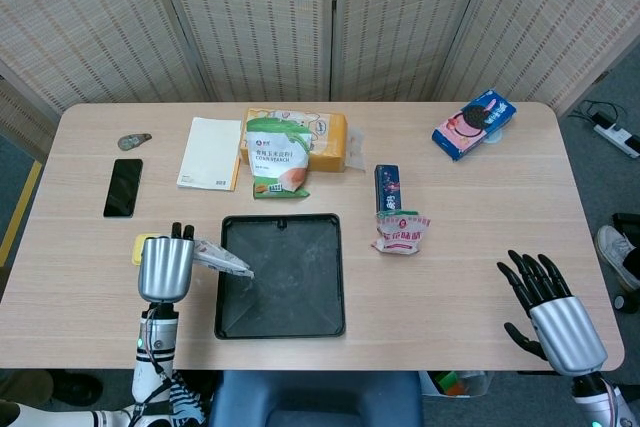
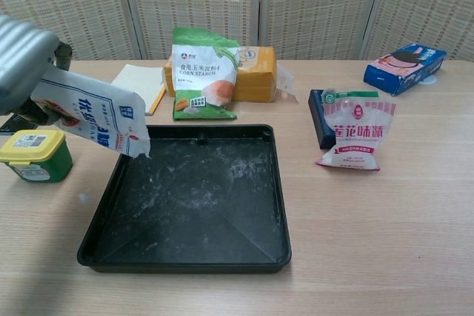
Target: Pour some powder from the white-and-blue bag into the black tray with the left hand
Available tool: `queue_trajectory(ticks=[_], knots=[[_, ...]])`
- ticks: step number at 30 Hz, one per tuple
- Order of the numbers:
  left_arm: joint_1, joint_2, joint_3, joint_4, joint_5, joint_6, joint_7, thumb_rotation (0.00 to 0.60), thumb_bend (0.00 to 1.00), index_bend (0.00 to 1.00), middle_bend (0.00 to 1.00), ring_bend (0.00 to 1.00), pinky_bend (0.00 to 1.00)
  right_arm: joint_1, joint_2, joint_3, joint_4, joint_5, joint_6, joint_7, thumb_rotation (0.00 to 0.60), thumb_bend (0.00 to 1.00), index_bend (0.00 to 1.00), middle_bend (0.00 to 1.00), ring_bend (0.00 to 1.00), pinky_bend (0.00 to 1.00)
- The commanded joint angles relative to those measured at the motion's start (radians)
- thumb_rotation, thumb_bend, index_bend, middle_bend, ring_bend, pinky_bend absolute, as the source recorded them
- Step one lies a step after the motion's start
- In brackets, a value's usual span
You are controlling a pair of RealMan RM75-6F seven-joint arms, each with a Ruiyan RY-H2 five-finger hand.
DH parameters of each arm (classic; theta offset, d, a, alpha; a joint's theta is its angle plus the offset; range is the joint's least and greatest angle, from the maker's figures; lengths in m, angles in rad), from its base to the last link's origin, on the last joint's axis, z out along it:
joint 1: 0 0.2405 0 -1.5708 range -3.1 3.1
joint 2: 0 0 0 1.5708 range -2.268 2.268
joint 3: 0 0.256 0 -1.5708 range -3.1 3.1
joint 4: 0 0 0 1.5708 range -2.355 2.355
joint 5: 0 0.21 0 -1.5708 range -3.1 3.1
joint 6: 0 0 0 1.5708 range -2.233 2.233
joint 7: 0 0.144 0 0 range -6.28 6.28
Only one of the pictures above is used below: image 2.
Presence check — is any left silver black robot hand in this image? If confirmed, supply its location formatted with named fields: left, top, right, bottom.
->
left=0, top=15, right=81, bottom=129

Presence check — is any white plastic snack packet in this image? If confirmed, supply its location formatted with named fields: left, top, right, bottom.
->
left=30, top=67, right=151, bottom=159

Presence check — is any black square plastic tray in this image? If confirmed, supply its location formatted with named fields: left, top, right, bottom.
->
left=76, top=124, right=293, bottom=275

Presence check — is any pink white sugar bag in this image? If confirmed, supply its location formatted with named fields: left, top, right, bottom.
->
left=314, top=89, right=397, bottom=172

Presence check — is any black smartphone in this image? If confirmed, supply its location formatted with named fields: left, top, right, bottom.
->
left=0, top=114, right=24, bottom=136

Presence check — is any green tub yellow lid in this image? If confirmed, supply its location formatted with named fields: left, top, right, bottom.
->
left=0, top=130, right=74, bottom=184

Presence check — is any white paper notebook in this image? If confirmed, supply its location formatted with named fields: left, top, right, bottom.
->
left=110, top=64, right=167, bottom=116

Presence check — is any green corn starch bag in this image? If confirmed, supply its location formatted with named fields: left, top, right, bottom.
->
left=171, top=26, right=241, bottom=121

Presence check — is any woven folding screen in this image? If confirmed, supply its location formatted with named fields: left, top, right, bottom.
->
left=0, top=0, right=474, bottom=70

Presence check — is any yellow orange food package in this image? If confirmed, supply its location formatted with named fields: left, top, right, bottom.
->
left=162, top=46, right=278, bottom=104

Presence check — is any dark blue slim box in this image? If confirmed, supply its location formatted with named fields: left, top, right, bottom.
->
left=307, top=89, right=338, bottom=150

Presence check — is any blue cookie box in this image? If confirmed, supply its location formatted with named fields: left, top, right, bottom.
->
left=362, top=42, right=448, bottom=97

